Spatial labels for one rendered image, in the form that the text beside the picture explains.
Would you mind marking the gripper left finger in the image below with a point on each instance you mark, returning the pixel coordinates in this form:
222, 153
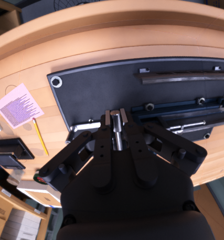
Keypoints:
101, 148

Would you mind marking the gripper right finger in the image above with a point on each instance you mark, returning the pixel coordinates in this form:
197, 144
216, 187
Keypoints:
137, 150

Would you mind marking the steel anvil knob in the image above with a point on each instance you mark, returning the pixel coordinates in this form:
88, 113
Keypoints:
117, 121

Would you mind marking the steel lever bar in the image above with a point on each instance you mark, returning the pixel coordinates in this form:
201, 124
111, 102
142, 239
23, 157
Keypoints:
85, 126

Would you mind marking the steel rod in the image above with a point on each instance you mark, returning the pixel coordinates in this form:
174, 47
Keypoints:
190, 124

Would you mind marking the yellow pencil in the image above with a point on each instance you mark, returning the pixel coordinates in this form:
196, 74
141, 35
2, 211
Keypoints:
40, 137

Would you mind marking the green tape roll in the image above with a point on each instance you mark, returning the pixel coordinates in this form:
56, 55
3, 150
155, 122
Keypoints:
37, 179

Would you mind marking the black bolt with washer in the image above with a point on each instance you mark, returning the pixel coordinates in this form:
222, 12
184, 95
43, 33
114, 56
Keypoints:
56, 81
206, 135

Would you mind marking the tan box white edged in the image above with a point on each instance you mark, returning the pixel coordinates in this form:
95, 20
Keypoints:
44, 196

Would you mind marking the black flat tray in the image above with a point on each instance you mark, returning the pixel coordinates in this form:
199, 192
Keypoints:
19, 148
6, 161

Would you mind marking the clear glass jar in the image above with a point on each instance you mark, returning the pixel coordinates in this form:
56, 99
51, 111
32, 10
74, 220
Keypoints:
15, 177

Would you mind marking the pink printed paper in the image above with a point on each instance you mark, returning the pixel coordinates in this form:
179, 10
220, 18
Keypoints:
19, 106

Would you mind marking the plain cardboard box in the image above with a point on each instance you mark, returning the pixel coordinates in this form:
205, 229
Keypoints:
4, 24

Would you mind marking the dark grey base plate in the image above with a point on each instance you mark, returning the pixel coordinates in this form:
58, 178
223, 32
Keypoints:
96, 93

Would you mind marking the dark loading rail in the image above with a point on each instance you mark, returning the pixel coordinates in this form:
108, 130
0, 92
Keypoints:
179, 77

